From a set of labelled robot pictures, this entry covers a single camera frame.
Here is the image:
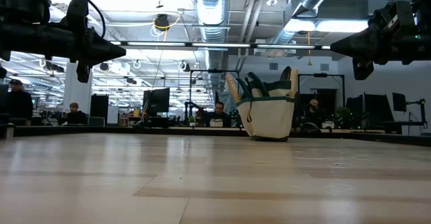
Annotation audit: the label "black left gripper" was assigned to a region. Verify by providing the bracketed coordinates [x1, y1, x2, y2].
[33, 0, 126, 83]

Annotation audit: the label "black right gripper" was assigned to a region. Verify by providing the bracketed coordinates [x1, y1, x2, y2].
[331, 0, 417, 81]

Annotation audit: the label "teal handled pruning shears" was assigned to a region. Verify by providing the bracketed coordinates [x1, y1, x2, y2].
[235, 71, 270, 99]

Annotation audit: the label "cream green canvas gardening bag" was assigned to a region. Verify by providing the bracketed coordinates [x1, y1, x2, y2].
[235, 79, 299, 143]

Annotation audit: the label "long ceiling light panel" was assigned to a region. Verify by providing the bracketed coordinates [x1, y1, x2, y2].
[284, 17, 370, 34]

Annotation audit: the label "white square pillar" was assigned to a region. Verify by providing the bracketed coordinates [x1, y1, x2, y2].
[62, 61, 92, 124]

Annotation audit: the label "black cabinet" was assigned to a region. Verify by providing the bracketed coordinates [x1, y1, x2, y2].
[90, 94, 110, 124]

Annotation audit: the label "black computer monitor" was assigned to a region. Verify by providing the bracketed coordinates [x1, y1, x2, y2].
[142, 87, 171, 117]
[392, 92, 407, 112]
[345, 96, 365, 130]
[363, 93, 395, 124]

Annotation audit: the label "green potted plant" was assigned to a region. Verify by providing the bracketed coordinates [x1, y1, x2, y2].
[335, 106, 353, 130]

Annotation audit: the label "person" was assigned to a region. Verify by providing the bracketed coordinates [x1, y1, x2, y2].
[304, 98, 329, 129]
[60, 102, 88, 126]
[3, 79, 34, 126]
[205, 102, 233, 128]

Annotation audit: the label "black table border strip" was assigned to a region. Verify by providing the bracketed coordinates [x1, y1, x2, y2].
[13, 125, 431, 147]

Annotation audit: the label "black dome-shaped object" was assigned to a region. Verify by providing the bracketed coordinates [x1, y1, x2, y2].
[300, 122, 321, 133]

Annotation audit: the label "rig light bar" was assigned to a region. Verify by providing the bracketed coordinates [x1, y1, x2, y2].
[110, 40, 333, 51]

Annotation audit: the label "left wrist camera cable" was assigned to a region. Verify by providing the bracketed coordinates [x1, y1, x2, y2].
[42, 0, 106, 39]

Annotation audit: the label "black metal station frame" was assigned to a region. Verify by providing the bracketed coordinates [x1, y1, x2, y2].
[297, 73, 346, 130]

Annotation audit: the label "yellow hanging cord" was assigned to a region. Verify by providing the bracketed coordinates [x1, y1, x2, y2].
[306, 31, 313, 66]

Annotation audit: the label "black ceiling device yellow cable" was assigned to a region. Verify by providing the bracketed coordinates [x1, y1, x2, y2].
[154, 13, 171, 32]

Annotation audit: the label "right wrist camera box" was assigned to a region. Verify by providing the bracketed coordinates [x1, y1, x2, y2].
[416, 0, 431, 30]

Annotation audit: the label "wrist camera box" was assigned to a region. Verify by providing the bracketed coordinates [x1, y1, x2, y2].
[416, 0, 431, 30]
[0, 0, 52, 26]

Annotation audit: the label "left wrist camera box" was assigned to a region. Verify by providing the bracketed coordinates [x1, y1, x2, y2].
[0, 0, 52, 26]

